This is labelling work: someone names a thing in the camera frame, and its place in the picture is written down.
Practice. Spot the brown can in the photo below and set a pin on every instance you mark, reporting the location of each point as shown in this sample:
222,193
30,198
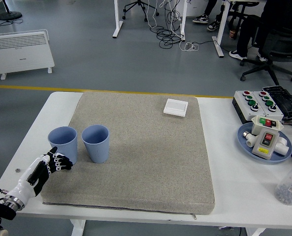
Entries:
232,33

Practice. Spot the white pipe fitting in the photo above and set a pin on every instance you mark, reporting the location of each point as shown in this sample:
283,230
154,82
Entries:
249,141
282,147

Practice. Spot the white electric panel heater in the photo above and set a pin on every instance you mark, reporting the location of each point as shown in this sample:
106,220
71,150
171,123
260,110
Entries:
20,56

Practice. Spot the black office chair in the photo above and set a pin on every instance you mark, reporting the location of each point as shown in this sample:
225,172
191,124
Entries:
281,46

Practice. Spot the white wall switch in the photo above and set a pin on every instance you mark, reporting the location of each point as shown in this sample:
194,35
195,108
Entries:
175,107

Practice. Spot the blue ribbed plastic cup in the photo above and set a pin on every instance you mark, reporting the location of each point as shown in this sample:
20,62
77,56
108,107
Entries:
96,150
64,145

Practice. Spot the white table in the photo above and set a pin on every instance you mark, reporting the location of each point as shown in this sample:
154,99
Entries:
234,184

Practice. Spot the blue plate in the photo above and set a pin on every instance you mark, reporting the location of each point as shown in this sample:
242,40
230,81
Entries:
244,147

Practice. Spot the clear bottle with red cap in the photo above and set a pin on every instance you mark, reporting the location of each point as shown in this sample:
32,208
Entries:
288,186

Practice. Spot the white desk frame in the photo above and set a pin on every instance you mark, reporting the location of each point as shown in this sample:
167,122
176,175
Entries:
219,37
116,19

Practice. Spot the cream three-button switch box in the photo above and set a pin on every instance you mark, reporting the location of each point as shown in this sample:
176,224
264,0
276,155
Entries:
256,123

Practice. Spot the grey power push-button switch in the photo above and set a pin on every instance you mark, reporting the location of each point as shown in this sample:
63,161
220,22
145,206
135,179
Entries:
265,145

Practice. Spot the white push-button control box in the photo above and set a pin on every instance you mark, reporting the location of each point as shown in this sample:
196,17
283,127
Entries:
245,108
273,111

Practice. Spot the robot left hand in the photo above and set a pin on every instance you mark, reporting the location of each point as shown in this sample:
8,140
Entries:
27,174

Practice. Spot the person with black-white sneakers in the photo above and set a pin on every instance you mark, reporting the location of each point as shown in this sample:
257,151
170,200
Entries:
201,18

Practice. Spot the seated person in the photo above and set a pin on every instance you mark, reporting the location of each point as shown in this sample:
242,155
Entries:
244,37

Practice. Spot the black chair star base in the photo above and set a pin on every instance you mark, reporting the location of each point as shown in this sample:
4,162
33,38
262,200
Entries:
139,3

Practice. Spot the black tool case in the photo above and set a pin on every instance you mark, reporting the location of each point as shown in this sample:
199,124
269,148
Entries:
287,100

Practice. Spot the grey-brown cushion mat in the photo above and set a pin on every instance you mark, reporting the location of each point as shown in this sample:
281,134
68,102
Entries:
136,159

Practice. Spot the black round stand base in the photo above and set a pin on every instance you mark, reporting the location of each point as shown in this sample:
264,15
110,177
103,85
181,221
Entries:
9,15

